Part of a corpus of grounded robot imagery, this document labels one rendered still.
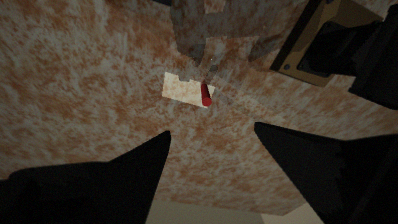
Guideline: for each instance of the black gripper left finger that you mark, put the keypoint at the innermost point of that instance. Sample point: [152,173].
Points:
[122,188]

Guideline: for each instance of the dark red peg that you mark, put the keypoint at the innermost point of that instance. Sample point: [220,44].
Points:
[206,99]

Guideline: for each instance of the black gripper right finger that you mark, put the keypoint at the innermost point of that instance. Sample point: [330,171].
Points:
[336,177]

